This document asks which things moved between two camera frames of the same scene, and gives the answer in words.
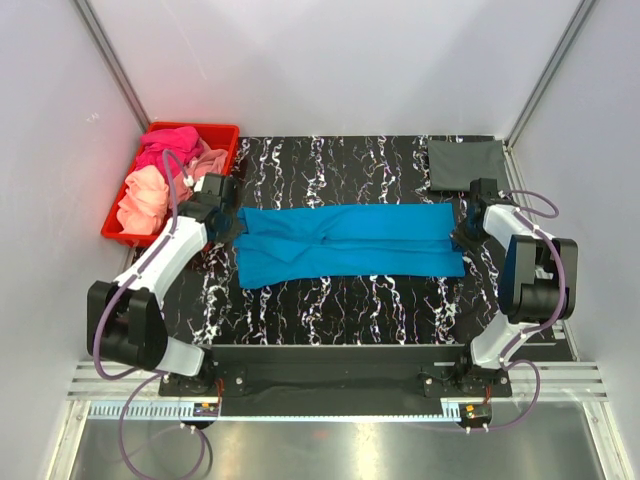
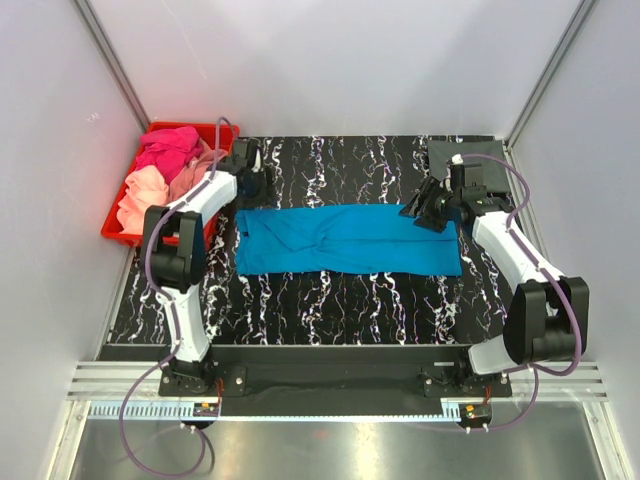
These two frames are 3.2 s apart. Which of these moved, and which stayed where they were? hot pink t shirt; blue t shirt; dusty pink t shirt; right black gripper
Moved: right black gripper
Stayed: dusty pink t shirt; hot pink t shirt; blue t shirt
